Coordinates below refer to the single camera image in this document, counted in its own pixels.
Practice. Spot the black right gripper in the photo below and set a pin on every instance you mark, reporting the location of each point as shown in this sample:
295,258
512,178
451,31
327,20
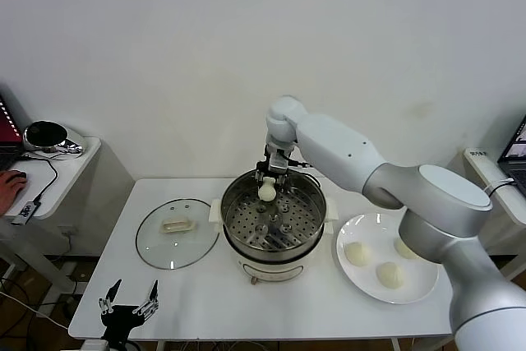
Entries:
269,153

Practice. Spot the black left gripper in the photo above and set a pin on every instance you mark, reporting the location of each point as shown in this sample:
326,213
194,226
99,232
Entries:
121,318

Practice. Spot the white steamed baozi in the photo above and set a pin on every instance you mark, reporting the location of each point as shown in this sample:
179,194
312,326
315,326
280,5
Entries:
357,254
267,194
390,275
404,249

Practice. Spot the round glass pot lid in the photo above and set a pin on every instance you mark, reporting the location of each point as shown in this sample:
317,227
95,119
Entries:
181,248

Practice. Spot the black computer mouse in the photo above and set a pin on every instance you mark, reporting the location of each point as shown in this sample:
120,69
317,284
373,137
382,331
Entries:
22,176

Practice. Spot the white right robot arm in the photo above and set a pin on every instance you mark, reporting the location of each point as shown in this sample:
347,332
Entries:
431,186

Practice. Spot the perforated steel steamer basket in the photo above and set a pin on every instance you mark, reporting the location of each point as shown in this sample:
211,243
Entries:
306,234

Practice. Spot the person's bare hand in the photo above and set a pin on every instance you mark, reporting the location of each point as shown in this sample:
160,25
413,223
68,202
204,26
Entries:
9,192

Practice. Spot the cream electric cooking pot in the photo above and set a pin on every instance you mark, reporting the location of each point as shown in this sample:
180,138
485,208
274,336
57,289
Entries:
271,269

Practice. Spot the black usb hub adapter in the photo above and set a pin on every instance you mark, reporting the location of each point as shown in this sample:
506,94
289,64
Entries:
25,213

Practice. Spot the white round plate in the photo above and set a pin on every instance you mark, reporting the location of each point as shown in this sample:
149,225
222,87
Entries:
361,281

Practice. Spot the white side table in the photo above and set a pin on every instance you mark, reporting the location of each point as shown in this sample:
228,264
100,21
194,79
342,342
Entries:
70,170
481,162

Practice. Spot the chrome headset device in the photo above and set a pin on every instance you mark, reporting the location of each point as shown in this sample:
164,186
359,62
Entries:
45,133

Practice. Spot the black open laptop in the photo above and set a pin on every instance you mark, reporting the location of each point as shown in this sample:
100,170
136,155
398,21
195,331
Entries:
7,129
513,162

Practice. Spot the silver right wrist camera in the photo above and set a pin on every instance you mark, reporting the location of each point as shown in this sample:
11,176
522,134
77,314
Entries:
279,164

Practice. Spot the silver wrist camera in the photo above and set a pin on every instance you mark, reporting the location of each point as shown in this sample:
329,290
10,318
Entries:
96,345
279,164

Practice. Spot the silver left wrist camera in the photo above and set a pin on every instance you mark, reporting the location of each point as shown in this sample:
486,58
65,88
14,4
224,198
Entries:
96,345

